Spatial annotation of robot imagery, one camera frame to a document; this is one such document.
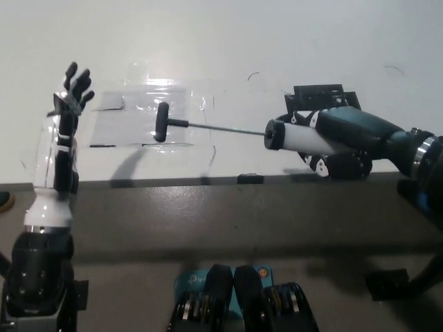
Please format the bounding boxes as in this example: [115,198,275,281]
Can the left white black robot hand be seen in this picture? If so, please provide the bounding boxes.
[23,62,96,229]

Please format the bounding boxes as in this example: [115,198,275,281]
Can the right black teal robot hand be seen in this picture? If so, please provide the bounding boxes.
[272,106,419,181]

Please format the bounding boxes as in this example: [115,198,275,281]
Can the small white air pump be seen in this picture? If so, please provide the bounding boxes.
[154,102,339,157]

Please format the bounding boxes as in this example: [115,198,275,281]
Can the round brown black disc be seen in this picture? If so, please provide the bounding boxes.
[0,191,17,214]

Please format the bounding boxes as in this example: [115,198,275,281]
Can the black marker mat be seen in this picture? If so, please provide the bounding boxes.
[284,84,361,122]

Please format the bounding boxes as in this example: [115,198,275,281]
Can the black blue object under table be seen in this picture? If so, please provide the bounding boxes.
[397,178,443,223]

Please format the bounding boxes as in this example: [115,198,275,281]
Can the clear plastic sheet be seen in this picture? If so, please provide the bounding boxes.
[88,81,212,149]

